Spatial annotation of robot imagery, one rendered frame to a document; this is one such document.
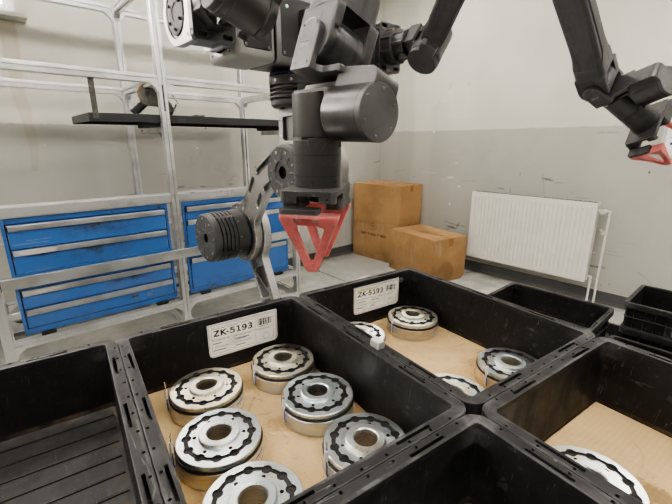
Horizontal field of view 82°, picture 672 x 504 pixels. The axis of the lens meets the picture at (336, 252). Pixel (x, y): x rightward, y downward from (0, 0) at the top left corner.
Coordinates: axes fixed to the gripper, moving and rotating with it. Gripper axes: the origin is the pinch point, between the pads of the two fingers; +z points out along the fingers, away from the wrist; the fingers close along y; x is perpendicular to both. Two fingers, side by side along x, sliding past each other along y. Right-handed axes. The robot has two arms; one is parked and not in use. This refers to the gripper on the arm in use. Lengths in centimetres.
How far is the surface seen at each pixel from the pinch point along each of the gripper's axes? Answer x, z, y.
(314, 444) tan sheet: -0.9, 23.3, -6.6
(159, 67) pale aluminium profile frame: 118, -47, 151
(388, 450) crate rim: -10.5, 13.0, -16.7
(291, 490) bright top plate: -0.8, 20.3, -16.3
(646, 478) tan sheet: -40.1, 22.9, -4.7
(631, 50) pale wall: -153, -70, 277
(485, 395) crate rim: -20.9, 13.1, -6.4
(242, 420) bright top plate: 8.3, 20.2, -7.7
